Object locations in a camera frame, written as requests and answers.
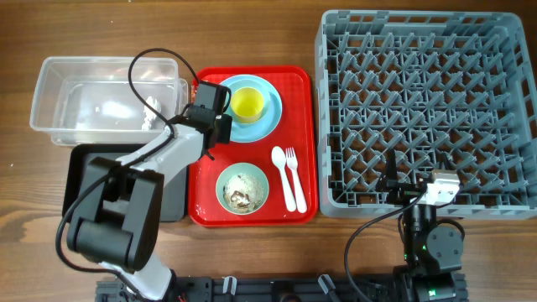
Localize mint green bowl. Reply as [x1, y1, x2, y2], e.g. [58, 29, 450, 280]
[216, 163, 269, 216]

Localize white plastic spoon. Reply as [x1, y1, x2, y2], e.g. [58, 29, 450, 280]
[271, 146, 297, 212]

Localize white tissue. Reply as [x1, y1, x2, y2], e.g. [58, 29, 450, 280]
[141, 96, 162, 131]

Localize rice and food scraps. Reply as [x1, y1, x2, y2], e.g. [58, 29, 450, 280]
[223, 174, 264, 214]

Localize white plastic fork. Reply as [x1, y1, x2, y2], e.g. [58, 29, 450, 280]
[285, 148, 307, 213]

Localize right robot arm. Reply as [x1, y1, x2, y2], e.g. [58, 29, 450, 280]
[376, 149, 469, 301]

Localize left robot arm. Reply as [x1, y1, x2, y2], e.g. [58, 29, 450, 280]
[55, 105, 232, 301]

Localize grey dishwasher rack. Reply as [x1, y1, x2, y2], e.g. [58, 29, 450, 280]
[315, 10, 536, 220]

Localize black food waste tray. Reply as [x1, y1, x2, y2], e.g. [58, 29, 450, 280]
[62, 143, 188, 222]

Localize clear plastic waste bin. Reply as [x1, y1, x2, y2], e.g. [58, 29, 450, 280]
[29, 56, 190, 146]

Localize light blue plate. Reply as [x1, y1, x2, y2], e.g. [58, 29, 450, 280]
[220, 74, 283, 143]

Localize yellow plastic cup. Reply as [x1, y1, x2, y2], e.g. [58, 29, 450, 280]
[231, 87, 264, 123]

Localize light blue bowl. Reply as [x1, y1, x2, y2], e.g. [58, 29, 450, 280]
[231, 86, 270, 123]

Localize red serving tray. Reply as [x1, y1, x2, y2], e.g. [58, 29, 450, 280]
[188, 65, 319, 227]

